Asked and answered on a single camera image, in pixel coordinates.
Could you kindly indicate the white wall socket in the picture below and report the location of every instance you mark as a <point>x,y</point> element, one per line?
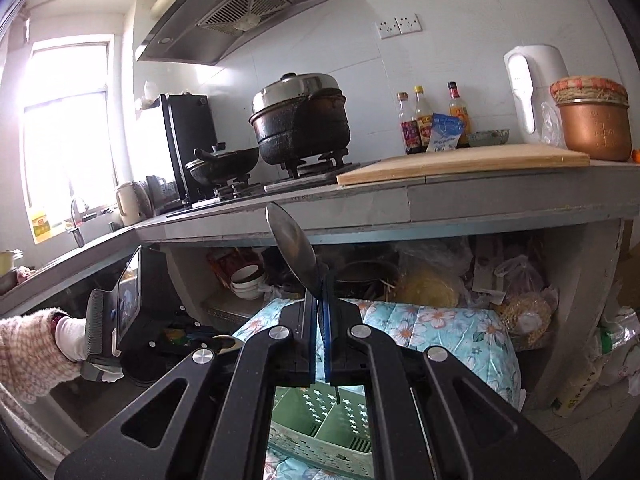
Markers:
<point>387,27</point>
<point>409,23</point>

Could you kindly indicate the dark pans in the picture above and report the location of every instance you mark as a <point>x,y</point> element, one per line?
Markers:
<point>365,280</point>

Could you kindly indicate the floral blanket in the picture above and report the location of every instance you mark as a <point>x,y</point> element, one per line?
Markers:
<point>440,335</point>

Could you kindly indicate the stack of white bowls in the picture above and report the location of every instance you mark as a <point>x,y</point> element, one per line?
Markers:
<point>247,282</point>

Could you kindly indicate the yellowish plastic bag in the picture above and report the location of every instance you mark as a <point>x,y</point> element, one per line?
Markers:
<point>435,280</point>

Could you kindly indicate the wooden cutting board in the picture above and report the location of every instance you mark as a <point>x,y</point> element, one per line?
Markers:
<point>465,165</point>

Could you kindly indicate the plastic bag of beans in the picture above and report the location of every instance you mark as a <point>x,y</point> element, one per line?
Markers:
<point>525,305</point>

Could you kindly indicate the black box appliance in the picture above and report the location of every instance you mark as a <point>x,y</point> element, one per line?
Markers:
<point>192,135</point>

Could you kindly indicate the patterned jar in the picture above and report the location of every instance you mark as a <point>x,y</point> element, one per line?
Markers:
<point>159,192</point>

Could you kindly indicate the blue white packet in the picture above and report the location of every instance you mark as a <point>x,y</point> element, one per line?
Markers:
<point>445,135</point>

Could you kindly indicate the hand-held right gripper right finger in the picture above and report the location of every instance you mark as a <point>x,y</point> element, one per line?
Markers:
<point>327,340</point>

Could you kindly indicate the white electric kettle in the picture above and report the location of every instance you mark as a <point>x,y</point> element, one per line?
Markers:
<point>535,85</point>

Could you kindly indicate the gas stove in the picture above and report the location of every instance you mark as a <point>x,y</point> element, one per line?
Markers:
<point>300,175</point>

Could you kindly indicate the steel range hood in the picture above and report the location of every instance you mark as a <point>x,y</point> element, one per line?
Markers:
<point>210,35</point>

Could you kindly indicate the person's left hand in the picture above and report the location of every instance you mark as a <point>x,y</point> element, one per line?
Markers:
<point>72,340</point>

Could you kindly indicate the clear plastic bag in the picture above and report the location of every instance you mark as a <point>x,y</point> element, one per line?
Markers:
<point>552,127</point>

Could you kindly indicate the steel pot lid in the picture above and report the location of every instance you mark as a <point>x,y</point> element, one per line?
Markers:
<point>295,90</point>

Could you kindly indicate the red packet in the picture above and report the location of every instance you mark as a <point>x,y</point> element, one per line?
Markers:
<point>230,260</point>

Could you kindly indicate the metal spoon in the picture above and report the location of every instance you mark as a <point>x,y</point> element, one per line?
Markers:
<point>292,240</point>

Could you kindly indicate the yellow bottle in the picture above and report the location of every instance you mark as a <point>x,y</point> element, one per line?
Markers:
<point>41,227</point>

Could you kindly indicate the yellow-cap sauce bottle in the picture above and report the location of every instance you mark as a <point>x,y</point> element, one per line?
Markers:
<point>424,120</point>

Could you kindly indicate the cream kettle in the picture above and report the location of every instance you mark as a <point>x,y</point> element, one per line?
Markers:
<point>131,205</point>

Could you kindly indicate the window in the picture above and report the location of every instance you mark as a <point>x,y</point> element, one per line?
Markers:
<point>70,135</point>

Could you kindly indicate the woven basket lid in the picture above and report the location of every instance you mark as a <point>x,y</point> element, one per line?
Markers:
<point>590,90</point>

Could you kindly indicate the large black pot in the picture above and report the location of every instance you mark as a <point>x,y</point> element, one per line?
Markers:
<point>300,132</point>

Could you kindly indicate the copper inner pot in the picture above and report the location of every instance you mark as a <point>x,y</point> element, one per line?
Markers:
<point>592,132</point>

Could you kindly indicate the amber sauce bottle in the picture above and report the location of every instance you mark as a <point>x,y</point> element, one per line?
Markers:
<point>457,110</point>

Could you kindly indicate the small black wok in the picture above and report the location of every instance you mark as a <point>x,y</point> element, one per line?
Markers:
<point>220,167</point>

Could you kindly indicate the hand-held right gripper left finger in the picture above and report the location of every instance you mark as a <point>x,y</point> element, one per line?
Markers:
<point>312,340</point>

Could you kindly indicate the pile of plastic bags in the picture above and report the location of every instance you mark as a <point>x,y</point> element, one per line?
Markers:
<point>600,360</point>

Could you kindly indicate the green plastic utensil holder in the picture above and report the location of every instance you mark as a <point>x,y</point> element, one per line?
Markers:
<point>320,425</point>

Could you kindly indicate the dark sauce bottle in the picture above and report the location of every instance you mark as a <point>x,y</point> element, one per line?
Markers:
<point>409,132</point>

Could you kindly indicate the metal faucet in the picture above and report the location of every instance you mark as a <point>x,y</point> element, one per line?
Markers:
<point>79,220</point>

